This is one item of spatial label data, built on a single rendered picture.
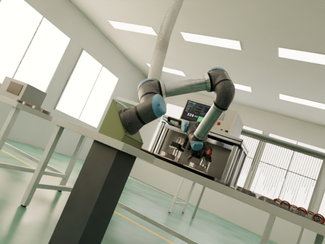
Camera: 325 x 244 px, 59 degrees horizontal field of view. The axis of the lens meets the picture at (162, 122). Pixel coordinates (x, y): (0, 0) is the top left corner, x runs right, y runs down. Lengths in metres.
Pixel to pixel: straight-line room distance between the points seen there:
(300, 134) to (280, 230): 2.60
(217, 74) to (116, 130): 0.65
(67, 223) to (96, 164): 0.32
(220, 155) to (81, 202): 1.21
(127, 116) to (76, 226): 0.60
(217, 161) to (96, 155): 1.11
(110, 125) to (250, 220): 7.18
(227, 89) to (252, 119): 7.24
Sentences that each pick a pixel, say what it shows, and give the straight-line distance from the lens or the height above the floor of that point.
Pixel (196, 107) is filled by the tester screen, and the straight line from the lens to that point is 2.35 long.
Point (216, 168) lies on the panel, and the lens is 2.31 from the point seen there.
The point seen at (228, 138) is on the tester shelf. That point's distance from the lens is 2.19.
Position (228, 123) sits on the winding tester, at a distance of 2.25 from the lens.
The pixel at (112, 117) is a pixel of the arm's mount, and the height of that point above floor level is 0.85.
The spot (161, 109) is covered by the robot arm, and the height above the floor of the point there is 0.98.
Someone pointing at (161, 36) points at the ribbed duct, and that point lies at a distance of 3.74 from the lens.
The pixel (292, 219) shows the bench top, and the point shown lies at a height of 0.72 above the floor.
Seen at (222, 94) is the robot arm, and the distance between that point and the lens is 1.60.
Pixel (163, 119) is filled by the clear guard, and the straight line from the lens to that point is 2.11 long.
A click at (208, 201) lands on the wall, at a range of 8.62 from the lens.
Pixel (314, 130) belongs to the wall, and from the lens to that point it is 8.74.
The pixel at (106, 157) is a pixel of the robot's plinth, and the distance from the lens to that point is 1.49.
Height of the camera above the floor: 0.72
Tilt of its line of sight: 8 degrees up
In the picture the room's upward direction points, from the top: 22 degrees clockwise
